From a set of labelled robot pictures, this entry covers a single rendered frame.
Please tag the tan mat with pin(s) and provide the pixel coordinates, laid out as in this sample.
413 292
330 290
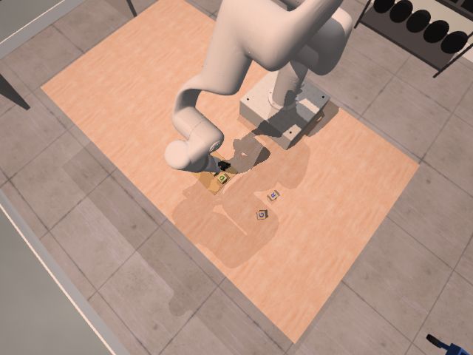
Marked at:
211 182

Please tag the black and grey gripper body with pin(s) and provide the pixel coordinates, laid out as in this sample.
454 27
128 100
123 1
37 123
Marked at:
212 164

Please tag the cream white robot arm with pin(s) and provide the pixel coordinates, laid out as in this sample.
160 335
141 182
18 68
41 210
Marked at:
263 31

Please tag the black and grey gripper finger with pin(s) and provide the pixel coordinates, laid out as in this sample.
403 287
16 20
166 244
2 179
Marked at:
223 165

